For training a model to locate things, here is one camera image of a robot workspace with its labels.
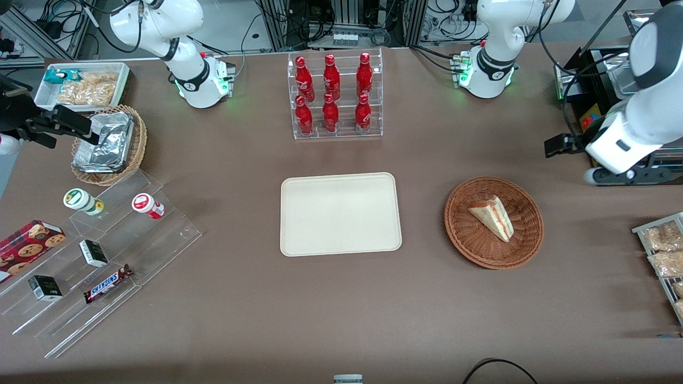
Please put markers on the clear bag of chips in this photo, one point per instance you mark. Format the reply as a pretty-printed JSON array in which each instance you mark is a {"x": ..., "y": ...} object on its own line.
[{"x": 90, "y": 89}]

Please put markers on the small black box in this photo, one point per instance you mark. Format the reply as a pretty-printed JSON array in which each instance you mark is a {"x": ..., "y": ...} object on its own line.
[
  {"x": 94, "y": 253},
  {"x": 45, "y": 288}
]

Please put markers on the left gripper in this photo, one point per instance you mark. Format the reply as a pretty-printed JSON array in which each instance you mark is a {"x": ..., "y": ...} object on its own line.
[{"x": 560, "y": 145}]

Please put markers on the red cookie box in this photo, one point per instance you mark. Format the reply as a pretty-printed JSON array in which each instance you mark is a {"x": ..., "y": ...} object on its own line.
[{"x": 26, "y": 245}]

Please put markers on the aluminium frame rack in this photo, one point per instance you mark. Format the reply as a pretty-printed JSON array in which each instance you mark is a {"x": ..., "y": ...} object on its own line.
[{"x": 341, "y": 16}]

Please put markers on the black food warmer machine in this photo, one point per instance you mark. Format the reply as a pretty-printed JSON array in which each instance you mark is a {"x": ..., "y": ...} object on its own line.
[{"x": 591, "y": 120}]

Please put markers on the snickers chocolate bar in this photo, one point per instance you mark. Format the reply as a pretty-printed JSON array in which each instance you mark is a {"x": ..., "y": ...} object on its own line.
[{"x": 106, "y": 284}]

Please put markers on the silver foil packet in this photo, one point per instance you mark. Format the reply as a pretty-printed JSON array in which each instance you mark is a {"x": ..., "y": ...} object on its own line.
[
  {"x": 101, "y": 154},
  {"x": 114, "y": 125}
]

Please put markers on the triangular sandwich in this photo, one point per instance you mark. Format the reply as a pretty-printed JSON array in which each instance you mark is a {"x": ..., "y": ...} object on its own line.
[{"x": 493, "y": 218}]

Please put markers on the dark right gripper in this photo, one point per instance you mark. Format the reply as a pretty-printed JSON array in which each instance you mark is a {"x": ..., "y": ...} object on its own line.
[{"x": 15, "y": 114}]

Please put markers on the clear acrylic bottle rack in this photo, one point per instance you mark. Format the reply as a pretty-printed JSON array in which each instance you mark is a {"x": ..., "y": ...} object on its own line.
[{"x": 347, "y": 133}]

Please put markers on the small grey device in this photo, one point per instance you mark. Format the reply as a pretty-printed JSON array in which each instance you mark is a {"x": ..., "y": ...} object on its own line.
[{"x": 348, "y": 379}]

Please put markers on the teal snack packet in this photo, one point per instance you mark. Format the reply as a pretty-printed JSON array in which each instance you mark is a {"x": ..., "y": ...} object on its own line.
[{"x": 56, "y": 76}]

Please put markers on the clear acrylic step display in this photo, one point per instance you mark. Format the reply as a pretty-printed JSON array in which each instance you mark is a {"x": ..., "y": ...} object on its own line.
[{"x": 139, "y": 250}]

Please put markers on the white rectangular snack bin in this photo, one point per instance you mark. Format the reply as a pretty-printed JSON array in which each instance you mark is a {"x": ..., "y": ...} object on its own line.
[{"x": 45, "y": 96}]

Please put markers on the red soda bottle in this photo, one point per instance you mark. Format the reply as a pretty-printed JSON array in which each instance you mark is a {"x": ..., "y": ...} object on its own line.
[
  {"x": 303, "y": 77},
  {"x": 303, "y": 117},
  {"x": 331, "y": 77},
  {"x": 363, "y": 114},
  {"x": 330, "y": 114},
  {"x": 364, "y": 74}
]

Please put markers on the stainless steel pan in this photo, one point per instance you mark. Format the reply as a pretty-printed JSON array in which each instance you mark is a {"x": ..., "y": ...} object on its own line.
[{"x": 619, "y": 64}]

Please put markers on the beige plastic tray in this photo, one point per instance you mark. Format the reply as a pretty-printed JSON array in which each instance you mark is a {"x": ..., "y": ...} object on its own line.
[{"x": 341, "y": 213}]

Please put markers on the brown round wicker basket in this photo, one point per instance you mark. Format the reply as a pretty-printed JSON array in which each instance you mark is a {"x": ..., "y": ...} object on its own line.
[{"x": 480, "y": 250}]

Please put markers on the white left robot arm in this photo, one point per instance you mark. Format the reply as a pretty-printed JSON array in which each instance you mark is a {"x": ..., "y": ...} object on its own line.
[{"x": 496, "y": 32}]

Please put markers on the green lid white cup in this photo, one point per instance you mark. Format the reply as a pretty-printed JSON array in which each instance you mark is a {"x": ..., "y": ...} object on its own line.
[{"x": 80, "y": 200}]

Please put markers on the clear bag of crackers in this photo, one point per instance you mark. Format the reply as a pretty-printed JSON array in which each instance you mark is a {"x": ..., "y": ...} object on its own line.
[
  {"x": 678, "y": 289},
  {"x": 661, "y": 237},
  {"x": 667, "y": 264}
]

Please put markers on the red lid white cup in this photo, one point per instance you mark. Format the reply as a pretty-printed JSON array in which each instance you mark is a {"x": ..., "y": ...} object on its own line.
[{"x": 145, "y": 204}]

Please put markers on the tan oval wicker basket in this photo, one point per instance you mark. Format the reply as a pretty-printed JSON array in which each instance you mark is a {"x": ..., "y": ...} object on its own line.
[{"x": 137, "y": 144}]

